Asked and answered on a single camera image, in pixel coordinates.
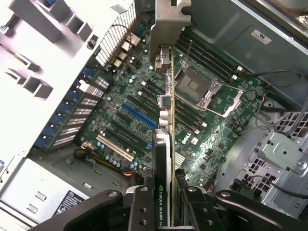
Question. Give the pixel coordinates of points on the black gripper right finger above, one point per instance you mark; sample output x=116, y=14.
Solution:
x=240, y=211

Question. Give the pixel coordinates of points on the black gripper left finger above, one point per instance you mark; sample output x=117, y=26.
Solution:
x=144, y=211

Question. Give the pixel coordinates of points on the silver chipset heatsink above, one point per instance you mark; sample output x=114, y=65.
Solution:
x=180, y=160

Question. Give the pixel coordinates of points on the white expansion slot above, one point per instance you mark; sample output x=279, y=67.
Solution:
x=115, y=148

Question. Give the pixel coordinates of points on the long black expansion slot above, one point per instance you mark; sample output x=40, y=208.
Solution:
x=143, y=106
x=124, y=142
x=131, y=133

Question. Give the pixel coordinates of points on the green Dell motherboard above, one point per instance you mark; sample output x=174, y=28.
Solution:
x=211, y=144

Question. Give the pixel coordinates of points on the black power supply label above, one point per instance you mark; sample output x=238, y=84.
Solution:
x=71, y=202

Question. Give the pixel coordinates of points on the silver disk bay cage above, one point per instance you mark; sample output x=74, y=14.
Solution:
x=284, y=149

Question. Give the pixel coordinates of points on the white power connector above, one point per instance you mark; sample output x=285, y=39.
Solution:
x=87, y=146

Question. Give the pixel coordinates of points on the blue expansion slot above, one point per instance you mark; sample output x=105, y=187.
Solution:
x=140, y=116

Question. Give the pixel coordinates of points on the short black expansion slot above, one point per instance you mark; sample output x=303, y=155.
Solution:
x=123, y=116

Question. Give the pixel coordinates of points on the perforated metal slot cover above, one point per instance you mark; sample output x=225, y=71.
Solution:
x=76, y=121
x=102, y=80
x=90, y=102
x=83, y=112
x=69, y=131
x=64, y=141

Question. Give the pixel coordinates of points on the silver socket cover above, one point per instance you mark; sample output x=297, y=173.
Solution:
x=237, y=97

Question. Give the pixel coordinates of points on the silver coin battery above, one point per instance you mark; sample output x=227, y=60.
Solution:
x=251, y=95

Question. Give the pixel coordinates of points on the blue slot retention clip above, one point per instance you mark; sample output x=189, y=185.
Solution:
x=42, y=144
x=49, y=132
x=57, y=119
x=75, y=95
x=88, y=73
x=66, y=107

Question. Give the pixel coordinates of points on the CPU socket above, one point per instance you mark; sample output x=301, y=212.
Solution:
x=192, y=84

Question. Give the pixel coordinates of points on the thin metal locking lever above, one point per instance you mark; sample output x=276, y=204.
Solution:
x=188, y=51

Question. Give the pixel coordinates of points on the white case sticker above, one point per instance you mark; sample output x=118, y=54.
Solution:
x=261, y=37

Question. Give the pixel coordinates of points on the open grey PC case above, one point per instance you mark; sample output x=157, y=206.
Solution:
x=216, y=24

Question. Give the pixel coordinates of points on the grey plastic parts rack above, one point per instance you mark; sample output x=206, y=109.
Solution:
x=36, y=14

